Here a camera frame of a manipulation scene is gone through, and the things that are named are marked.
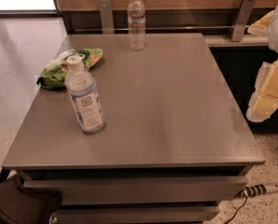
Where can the green snack bag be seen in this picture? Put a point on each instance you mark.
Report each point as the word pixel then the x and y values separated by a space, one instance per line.
pixel 53 75

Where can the grey drawer cabinet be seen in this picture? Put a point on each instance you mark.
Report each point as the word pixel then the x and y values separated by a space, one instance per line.
pixel 174 144

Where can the blue labelled plastic bottle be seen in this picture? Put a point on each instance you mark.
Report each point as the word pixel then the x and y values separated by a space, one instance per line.
pixel 82 89

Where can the white power strip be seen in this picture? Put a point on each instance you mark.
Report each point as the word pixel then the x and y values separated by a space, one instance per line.
pixel 260 189

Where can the metal wall bracket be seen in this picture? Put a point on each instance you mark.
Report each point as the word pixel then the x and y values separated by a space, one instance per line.
pixel 106 15
pixel 236 31

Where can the left metal wall bracket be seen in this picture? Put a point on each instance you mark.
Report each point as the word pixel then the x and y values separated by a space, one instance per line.
pixel 106 15

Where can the clear plastic water bottle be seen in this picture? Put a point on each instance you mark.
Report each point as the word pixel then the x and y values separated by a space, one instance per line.
pixel 137 24

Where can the right metal wall bracket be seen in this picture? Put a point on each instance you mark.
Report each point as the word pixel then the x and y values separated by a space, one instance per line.
pixel 236 31

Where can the dark brown bag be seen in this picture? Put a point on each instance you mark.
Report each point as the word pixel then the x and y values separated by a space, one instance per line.
pixel 19 205

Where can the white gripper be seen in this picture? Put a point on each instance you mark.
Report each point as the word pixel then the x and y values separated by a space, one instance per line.
pixel 264 100

